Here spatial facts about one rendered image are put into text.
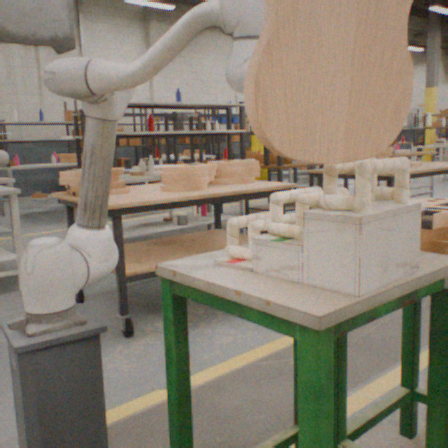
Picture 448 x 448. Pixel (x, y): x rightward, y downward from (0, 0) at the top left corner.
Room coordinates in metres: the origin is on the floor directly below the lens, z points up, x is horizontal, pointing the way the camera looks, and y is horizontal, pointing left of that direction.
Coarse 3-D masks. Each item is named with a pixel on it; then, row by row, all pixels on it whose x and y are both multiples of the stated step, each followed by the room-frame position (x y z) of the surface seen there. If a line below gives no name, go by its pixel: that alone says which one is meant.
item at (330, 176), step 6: (324, 174) 1.09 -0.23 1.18; (330, 174) 1.08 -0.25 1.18; (336, 174) 1.08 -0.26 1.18; (324, 180) 1.09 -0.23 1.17; (330, 180) 1.08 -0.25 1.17; (336, 180) 1.08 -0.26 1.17; (324, 186) 1.09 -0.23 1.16; (330, 186) 1.08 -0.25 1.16; (336, 186) 1.08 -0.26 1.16; (324, 192) 1.09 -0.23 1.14; (330, 192) 1.08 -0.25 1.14; (336, 192) 1.08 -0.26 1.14; (330, 210) 1.08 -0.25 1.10
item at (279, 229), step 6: (270, 228) 1.19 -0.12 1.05; (276, 228) 1.18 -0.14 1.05; (282, 228) 1.17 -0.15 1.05; (288, 228) 1.15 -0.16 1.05; (294, 228) 1.14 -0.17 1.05; (300, 228) 1.13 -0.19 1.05; (276, 234) 1.18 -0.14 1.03; (282, 234) 1.17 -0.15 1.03; (288, 234) 1.15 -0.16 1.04; (294, 234) 1.14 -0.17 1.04; (300, 234) 1.13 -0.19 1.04
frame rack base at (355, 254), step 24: (312, 216) 1.07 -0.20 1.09; (336, 216) 1.02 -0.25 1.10; (360, 216) 0.99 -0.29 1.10; (384, 216) 1.05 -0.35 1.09; (408, 216) 1.12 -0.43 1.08; (312, 240) 1.07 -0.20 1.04; (336, 240) 1.02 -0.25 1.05; (360, 240) 0.98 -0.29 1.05; (384, 240) 1.05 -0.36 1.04; (408, 240) 1.12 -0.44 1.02; (312, 264) 1.07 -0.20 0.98; (336, 264) 1.02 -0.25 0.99; (360, 264) 0.98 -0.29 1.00; (384, 264) 1.05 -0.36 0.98; (408, 264) 1.12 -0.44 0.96; (336, 288) 1.02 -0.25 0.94; (360, 288) 0.98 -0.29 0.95
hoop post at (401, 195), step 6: (408, 168) 1.14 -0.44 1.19; (396, 174) 1.14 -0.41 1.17; (402, 174) 1.13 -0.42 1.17; (408, 174) 1.14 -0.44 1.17; (396, 180) 1.14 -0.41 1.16; (402, 180) 1.13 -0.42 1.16; (408, 180) 1.14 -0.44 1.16; (396, 186) 1.14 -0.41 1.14; (402, 186) 1.13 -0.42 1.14; (408, 186) 1.14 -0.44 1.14; (396, 192) 1.14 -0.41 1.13; (402, 192) 1.13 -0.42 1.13; (408, 192) 1.14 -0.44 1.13; (396, 198) 1.14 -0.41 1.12; (402, 198) 1.13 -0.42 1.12; (408, 198) 1.14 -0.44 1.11; (396, 204) 1.14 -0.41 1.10; (402, 204) 1.13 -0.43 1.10
